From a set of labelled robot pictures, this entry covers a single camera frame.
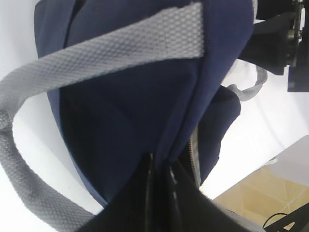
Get black floor cables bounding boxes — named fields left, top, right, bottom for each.
left=262, top=205, right=309, bottom=232

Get navy blue lunch bag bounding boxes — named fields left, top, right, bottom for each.
left=0, top=0, right=262, bottom=232

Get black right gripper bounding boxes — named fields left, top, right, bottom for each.
left=239, top=0, right=309, bottom=92

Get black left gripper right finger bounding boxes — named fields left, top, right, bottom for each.
left=156, top=162, right=241, bottom=232

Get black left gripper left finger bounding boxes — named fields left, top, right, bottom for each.
left=79, top=152, right=157, bottom=232

